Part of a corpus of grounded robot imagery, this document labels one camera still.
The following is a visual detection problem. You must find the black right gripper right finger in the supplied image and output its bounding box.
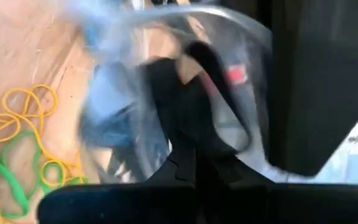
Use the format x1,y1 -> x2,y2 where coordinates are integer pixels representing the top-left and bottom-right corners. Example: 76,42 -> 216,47
197,146 -> 358,224

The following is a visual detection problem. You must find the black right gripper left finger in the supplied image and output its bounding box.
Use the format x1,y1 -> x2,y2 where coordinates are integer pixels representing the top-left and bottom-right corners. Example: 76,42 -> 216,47
37,146 -> 198,224

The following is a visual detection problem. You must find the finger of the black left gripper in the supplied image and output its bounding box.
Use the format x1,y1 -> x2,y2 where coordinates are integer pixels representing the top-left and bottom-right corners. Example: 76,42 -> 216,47
267,0 -> 358,177

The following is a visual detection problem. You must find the thin green rubber band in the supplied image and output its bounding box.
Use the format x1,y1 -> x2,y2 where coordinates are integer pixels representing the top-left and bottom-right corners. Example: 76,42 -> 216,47
0,130 -> 44,200
40,161 -> 89,196

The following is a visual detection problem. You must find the wide green rubber band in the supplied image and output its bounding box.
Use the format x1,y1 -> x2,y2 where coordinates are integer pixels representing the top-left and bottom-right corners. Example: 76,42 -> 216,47
0,154 -> 31,220

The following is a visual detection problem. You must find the clear plastic zip bag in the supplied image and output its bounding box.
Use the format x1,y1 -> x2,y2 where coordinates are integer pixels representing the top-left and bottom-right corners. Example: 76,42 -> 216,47
82,2 -> 275,184
79,58 -> 155,150

